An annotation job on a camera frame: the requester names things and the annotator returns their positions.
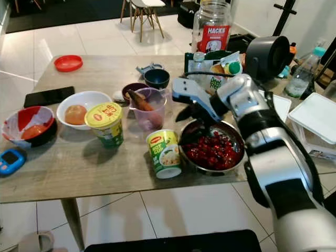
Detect light wooden dining table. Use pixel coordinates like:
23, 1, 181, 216
0, 52, 336, 251

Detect small maroon bowl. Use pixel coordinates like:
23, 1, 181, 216
122, 83, 150, 103

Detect teal cap water bottle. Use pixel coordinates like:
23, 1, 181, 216
285, 46, 326, 99

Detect clear pink measuring cup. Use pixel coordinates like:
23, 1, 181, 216
129, 88, 169, 131

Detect black floor rug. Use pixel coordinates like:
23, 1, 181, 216
8, 0, 190, 19

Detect black bag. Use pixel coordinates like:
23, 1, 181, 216
177, 2, 200, 29

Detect white chair wooden legs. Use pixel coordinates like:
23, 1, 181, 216
121, 0, 166, 43

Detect brown food stick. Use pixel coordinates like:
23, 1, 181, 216
126, 89, 153, 112

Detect beige slipper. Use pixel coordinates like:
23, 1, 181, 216
18, 230, 56, 252

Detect black stand pole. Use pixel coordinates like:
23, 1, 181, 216
273, 0, 297, 37

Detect small dark blue bowl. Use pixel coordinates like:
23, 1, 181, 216
144, 69, 170, 90

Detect white ceramic bowl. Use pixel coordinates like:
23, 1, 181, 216
56, 91, 112, 130

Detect steel mixing bowl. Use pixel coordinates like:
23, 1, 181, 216
180, 120, 246, 175

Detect yellow Maggi noodle cup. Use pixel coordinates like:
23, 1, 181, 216
146, 129, 183, 180
85, 102, 124, 149

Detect red plastic lid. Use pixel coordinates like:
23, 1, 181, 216
54, 55, 83, 72

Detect black smartphone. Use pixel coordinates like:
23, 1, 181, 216
24, 87, 75, 108

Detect clear Hacks candy jar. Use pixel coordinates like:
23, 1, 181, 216
192, 0, 233, 53

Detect blue handheld device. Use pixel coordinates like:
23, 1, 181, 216
0, 148, 27, 176

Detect black floor box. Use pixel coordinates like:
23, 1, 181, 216
226, 33, 255, 53

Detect Peel Fresh juice carton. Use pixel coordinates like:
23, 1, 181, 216
207, 51, 244, 90

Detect black robot torso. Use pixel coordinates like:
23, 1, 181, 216
84, 229, 263, 252

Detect red candy heap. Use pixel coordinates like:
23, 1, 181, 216
184, 132, 241, 170

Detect small clear water bottle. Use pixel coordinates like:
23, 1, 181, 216
192, 51, 208, 79

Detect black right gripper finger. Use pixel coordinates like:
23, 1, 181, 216
176, 104, 196, 123
181, 125, 212, 146

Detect dark grey round appliance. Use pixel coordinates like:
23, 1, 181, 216
244, 35, 292, 82

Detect grey clip gadget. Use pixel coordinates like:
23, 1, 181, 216
135, 62, 162, 76

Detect dark green bag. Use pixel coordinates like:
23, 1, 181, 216
185, 50, 232, 79

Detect round orange fruit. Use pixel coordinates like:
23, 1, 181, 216
65, 104, 88, 125

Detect red black wrapped bowl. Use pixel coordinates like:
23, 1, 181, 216
3, 107, 57, 149

